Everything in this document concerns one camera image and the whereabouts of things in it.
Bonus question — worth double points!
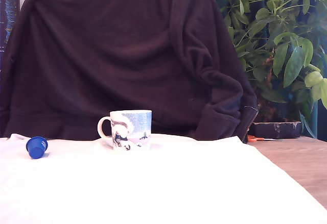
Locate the orange handled scissors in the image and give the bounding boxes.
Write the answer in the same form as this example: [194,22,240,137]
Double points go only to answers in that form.
[247,134,285,143]

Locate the teal metal post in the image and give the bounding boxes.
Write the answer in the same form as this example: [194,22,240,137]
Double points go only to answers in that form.
[312,101,319,139]

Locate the dark brown draped sweater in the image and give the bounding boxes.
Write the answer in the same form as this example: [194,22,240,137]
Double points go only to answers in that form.
[0,0,259,143]

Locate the dark rectangular planter box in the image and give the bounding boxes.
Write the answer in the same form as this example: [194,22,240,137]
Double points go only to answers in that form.
[251,121,302,139]

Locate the green leafy houseplant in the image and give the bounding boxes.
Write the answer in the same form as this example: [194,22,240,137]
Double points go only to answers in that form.
[220,0,327,138]

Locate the white mug with blue print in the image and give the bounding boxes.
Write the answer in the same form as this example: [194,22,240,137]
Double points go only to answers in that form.
[97,110,153,154]

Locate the blue coffee capsule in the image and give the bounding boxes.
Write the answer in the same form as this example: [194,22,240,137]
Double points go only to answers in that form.
[26,136,49,160]

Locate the white table cloth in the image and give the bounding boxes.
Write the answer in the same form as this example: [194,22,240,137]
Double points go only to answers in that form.
[0,133,327,224]

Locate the black computer monitor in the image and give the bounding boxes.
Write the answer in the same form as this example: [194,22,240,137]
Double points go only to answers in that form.
[0,0,20,72]

